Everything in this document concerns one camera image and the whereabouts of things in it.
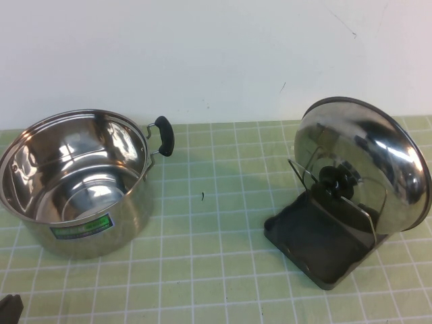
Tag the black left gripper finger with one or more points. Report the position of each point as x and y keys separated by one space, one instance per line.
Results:
x=5 y=312
x=17 y=308

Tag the stainless steel pot lid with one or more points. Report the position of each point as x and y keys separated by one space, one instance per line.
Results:
x=388 y=168

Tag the stainless steel cooking pot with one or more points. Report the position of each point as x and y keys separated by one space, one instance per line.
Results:
x=67 y=168

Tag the dark grey rack tray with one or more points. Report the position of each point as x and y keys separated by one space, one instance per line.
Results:
x=303 y=243

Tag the green grid mat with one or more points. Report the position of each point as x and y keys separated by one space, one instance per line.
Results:
x=216 y=270

